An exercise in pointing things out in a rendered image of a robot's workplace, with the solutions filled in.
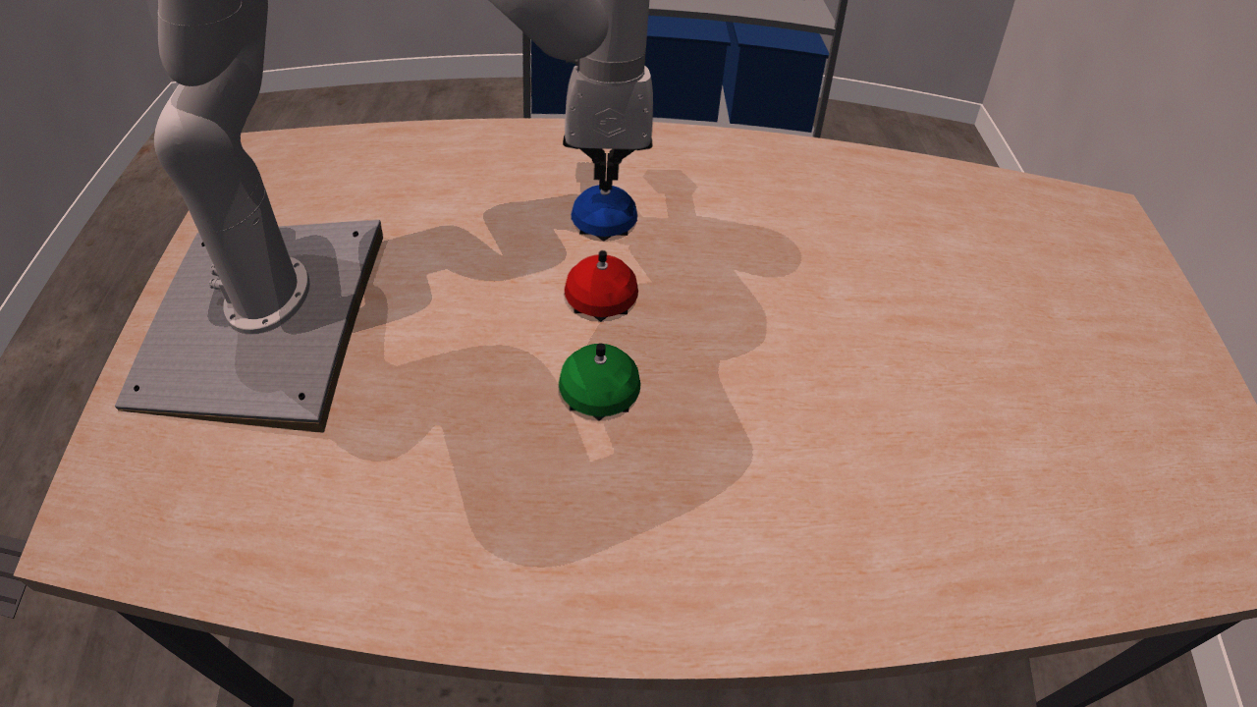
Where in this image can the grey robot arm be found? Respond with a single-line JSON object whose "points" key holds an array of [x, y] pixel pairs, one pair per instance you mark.
{"points": [[198, 135]]}

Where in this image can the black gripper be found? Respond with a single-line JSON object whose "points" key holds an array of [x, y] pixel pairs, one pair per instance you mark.
{"points": [[609, 115]]}

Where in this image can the red dome bell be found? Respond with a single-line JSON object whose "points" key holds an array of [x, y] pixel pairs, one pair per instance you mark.
{"points": [[601, 288]]}

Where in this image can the green dome bell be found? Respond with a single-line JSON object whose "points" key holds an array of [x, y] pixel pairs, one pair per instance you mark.
{"points": [[599, 380]]}

